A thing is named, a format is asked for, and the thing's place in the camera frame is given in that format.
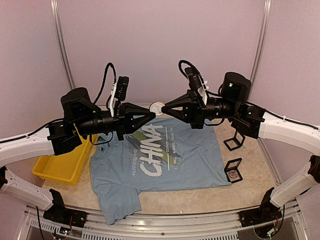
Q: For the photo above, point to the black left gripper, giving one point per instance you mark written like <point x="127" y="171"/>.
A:
<point x="123" y="119"/>

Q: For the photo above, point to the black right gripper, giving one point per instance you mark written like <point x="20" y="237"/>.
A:
<point x="194" y="111"/>

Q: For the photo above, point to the light blue printed t-shirt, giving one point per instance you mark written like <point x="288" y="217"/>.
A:
<point x="165" y="154"/>

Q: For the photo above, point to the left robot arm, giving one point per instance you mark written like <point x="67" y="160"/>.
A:
<point x="81" y="119"/>

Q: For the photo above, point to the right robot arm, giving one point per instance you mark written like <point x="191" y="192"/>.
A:
<point x="253" y="121"/>

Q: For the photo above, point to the black display case with brooch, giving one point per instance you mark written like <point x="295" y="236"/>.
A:
<point x="233" y="164"/>

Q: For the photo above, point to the dark round brooch in case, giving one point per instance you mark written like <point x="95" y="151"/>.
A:
<point x="233" y="174"/>

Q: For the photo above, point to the black open display case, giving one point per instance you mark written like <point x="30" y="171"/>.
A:
<point x="235" y="142"/>

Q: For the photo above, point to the yellow plastic bin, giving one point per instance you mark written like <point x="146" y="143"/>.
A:
<point x="66" y="168"/>

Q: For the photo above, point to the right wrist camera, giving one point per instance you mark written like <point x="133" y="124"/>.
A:
<point x="196" y="83"/>

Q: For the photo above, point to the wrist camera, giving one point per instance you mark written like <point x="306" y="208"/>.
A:
<point x="118" y="92"/>
<point x="196" y="83"/>

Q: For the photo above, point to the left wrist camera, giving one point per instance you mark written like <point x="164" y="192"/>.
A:
<point x="118" y="92"/>

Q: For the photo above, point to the aluminium corner post right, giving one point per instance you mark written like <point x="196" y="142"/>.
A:
<point x="261" y="39"/>

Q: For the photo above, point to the aluminium corner post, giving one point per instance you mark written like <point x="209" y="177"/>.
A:
<point x="261" y="39"/>
<point x="54" y="6"/>

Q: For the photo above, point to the aluminium corner post left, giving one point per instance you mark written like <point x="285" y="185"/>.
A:
<point x="54" y="6"/>

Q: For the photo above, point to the aluminium table front rail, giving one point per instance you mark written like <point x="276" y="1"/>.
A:
<point x="221" y="225"/>

